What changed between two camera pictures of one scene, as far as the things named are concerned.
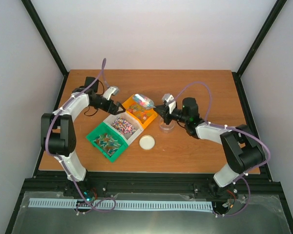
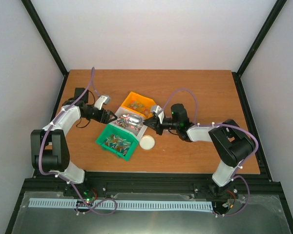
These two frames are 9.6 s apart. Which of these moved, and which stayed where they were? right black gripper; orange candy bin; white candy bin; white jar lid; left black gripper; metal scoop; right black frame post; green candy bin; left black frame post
Moved: metal scoop; left black gripper; right black gripper; green candy bin; white candy bin
Stayed: right black frame post; left black frame post; white jar lid; orange candy bin
